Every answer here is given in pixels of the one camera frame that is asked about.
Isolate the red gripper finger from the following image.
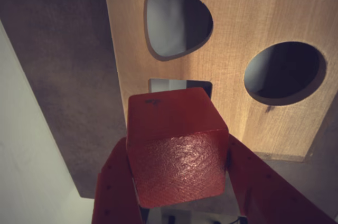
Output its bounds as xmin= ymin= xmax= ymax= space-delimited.
xmin=226 ymin=134 xmax=338 ymax=224
xmin=91 ymin=136 xmax=144 ymax=224

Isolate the wooden shape sorter box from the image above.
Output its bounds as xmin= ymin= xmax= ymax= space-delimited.
xmin=101 ymin=0 xmax=338 ymax=163

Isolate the red wooden cube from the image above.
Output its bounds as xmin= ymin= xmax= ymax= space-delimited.
xmin=126 ymin=87 xmax=230 ymax=209

